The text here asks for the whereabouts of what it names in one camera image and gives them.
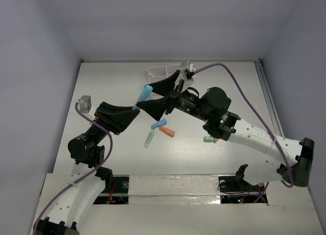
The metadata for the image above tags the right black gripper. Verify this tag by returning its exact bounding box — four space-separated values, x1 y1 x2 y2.
137 69 210 122

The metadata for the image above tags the light blue marker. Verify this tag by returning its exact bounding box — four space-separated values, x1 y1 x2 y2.
132 85 153 110

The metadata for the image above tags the light blue marker cap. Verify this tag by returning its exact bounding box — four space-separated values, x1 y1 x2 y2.
139 85 153 101

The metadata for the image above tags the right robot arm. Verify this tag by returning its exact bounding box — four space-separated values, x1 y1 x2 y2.
137 74 314 190

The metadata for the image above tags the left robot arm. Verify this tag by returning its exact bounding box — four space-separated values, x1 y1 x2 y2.
33 102 140 234

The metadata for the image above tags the white organizer tray left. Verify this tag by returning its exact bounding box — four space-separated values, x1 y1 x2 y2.
148 66 167 84

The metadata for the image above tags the white organizer tray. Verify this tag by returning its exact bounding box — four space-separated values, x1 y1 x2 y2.
148 66 167 84
166 64 186 81

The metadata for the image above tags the blue highlighter marker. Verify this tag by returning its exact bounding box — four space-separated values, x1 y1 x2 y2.
151 119 167 130

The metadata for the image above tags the white organizer tray right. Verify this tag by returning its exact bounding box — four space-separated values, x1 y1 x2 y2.
166 64 186 81

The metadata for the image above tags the orange highlighter marker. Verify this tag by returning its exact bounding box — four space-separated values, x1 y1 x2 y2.
159 127 175 137

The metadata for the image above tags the green clear highlighter marker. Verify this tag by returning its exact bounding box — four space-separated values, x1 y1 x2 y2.
144 129 155 148

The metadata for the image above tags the green eraser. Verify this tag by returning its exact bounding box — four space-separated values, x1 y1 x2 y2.
203 136 214 143

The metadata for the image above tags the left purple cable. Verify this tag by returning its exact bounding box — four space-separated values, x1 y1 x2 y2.
33 102 114 233

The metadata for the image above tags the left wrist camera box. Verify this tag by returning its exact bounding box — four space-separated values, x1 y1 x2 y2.
77 95 92 113

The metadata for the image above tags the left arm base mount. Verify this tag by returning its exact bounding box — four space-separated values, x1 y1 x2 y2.
94 175 129 204

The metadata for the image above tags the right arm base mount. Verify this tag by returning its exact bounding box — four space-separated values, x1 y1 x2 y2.
217 175 268 204

